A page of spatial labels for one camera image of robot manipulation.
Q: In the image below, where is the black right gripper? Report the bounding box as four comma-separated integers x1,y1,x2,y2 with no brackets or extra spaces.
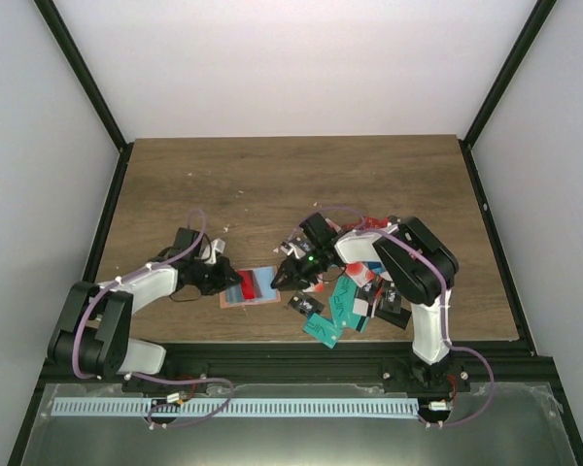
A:
271,247,327,292

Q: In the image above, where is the red stripe card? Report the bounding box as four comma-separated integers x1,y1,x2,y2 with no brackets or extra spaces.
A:
238,269,262,301

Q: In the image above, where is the teal VIP card small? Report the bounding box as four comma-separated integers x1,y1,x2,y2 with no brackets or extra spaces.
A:
303,314,343,349

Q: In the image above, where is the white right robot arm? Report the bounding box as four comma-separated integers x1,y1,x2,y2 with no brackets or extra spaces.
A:
271,213,459,391

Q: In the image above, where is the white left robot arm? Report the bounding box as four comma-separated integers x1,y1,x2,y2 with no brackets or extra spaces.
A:
47,227,243,392

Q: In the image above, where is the black VIP card lower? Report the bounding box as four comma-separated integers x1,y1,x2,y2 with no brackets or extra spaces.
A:
288,292,325,317

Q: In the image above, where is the black vip card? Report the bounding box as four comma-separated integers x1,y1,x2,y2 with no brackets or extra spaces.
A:
379,284,401,314
288,292,325,317

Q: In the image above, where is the teal card large right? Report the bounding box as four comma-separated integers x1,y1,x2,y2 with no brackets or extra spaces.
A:
328,276,367,333

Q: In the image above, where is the white red circle card lower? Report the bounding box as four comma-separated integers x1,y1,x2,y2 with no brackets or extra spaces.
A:
345,262,375,287

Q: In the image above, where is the black VIP card right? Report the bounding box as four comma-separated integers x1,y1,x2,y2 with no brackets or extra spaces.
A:
379,284,401,314

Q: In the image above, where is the black card right bottom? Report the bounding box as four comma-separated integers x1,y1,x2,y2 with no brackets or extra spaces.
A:
374,307,412,330

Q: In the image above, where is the grey metal tray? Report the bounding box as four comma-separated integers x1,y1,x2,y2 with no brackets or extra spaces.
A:
22,383,576,465

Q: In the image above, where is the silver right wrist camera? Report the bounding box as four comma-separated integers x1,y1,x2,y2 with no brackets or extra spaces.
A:
281,237,312,259

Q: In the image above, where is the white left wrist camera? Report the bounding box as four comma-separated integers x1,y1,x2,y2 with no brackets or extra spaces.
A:
200,238,225,265

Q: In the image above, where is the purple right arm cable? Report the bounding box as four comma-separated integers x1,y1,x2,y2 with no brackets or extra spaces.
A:
291,206,496,429

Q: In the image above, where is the white slotted cable duct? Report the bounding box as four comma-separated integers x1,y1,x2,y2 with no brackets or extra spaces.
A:
51,397,419,419

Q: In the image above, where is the black aluminium frame rail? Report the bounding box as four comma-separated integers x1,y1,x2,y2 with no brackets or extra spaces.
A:
10,140,583,465

